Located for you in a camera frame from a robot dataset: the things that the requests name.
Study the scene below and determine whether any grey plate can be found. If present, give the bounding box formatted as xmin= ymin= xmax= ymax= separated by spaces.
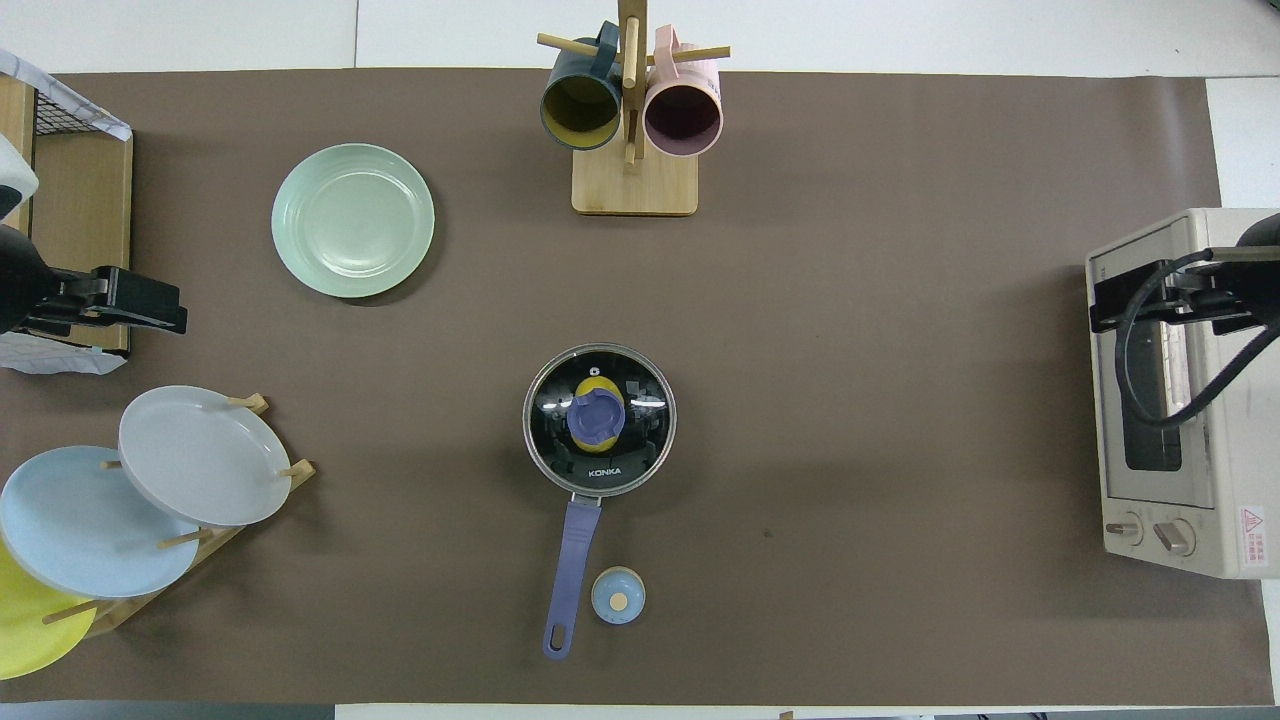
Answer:
xmin=118 ymin=385 xmax=293 ymax=528

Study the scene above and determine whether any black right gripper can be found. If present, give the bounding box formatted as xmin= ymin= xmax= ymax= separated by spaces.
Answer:
xmin=1089 ymin=255 xmax=1246 ymax=336

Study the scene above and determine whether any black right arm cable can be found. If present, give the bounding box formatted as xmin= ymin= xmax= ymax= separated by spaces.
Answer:
xmin=1113 ymin=250 xmax=1280 ymax=429

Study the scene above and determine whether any black pot purple handle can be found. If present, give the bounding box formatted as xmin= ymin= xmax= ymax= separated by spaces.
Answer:
xmin=522 ymin=343 xmax=678 ymax=661

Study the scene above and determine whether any black wire mesh panel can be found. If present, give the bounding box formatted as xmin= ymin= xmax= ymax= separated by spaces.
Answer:
xmin=33 ymin=83 xmax=113 ymax=138

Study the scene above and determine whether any white printed paper sheet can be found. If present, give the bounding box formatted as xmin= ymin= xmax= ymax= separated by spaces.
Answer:
xmin=0 ymin=330 xmax=129 ymax=376
xmin=0 ymin=48 xmax=133 ymax=142

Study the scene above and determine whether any yellow plate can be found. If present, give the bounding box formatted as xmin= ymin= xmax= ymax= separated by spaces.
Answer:
xmin=0 ymin=540 xmax=98 ymax=681

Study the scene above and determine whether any light green plate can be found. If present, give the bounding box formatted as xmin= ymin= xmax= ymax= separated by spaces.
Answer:
xmin=271 ymin=143 xmax=436 ymax=299

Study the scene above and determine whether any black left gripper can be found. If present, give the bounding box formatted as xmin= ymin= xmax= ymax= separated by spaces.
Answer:
xmin=25 ymin=265 xmax=189 ymax=337

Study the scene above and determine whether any glass lid purple knob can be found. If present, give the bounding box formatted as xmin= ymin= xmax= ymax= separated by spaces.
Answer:
xmin=522 ymin=343 xmax=678 ymax=498

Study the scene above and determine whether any pink mug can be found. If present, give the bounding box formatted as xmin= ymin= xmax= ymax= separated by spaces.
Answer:
xmin=643 ymin=25 xmax=724 ymax=158

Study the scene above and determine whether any wooden shelf box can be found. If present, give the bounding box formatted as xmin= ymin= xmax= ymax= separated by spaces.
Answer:
xmin=0 ymin=75 xmax=134 ymax=356

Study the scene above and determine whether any wooden mug tree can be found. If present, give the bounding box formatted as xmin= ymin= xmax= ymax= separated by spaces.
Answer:
xmin=536 ymin=0 xmax=731 ymax=217

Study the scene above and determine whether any light blue plate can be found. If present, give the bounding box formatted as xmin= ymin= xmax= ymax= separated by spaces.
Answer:
xmin=0 ymin=446 xmax=201 ymax=600

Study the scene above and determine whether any cream toaster oven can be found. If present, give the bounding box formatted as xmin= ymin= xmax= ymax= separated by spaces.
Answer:
xmin=1085 ymin=208 xmax=1280 ymax=581

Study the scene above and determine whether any wooden plate rack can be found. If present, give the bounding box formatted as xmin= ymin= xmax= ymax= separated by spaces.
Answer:
xmin=40 ymin=393 xmax=317 ymax=638

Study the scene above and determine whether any brown table mat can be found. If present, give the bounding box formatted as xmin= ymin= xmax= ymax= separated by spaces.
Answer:
xmin=0 ymin=68 xmax=1280 ymax=706

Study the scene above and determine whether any dark blue mug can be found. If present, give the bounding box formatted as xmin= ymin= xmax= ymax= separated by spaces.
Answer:
xmin=540 ymin=22 xmax=624 ymax=152

